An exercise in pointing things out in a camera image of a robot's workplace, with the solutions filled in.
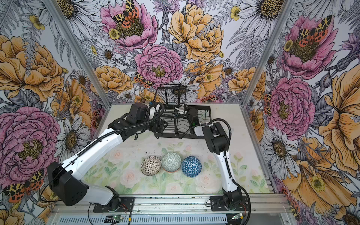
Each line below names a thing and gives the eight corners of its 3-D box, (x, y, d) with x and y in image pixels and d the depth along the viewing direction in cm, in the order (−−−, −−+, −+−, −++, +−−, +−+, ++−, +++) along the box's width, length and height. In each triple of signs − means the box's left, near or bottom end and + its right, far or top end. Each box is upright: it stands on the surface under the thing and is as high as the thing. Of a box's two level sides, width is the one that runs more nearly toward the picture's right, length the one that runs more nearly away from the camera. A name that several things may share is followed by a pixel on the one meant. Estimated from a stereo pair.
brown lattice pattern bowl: (141, 175, 86) (139, 172, 82) (144, 159, 93) (142, 155, 88) (161, 175, 86) (160, 172, 82) (162, 159, 93) (161, 155, 88)
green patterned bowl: (158, 166, 89) (157, 162, 85) (170, 152, 95) (169, 148, 91) (173, 176, 85) (172, 173, 81) (183, 162, 91) (183, 158, 87)
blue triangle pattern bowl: (179, 169, 88) (179, 164, 83) (190, 157, 93) (191, 152, 88) (192, 182, 83) (192, 178, 78) (203, 169, 88) (205, 164, 83)
